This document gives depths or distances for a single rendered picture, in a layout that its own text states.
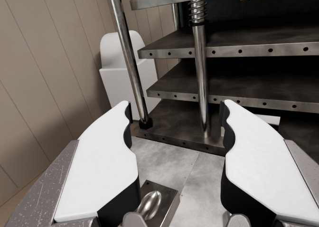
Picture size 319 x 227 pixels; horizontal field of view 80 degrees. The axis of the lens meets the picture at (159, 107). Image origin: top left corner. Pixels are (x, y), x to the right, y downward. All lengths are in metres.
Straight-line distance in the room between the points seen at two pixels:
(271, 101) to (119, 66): 1.96
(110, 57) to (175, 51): 1.71
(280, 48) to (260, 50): 0.07
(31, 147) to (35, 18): 1.44
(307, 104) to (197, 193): 0.60
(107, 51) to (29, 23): 0.85
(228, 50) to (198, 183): 0.60
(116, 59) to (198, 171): 1.95
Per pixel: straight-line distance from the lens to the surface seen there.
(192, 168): 0.97
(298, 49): 0.93
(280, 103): 1.02
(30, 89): 2.56
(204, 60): 0.94
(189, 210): 0.85
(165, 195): 0.81
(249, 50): 0.93
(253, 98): 1.02
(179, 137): 1.17
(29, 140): 2.64
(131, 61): 1.11
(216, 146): 1.10
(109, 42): 2.65
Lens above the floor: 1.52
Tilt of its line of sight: 29 degrees down
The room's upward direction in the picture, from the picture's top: 11 degrees counter-clockwise
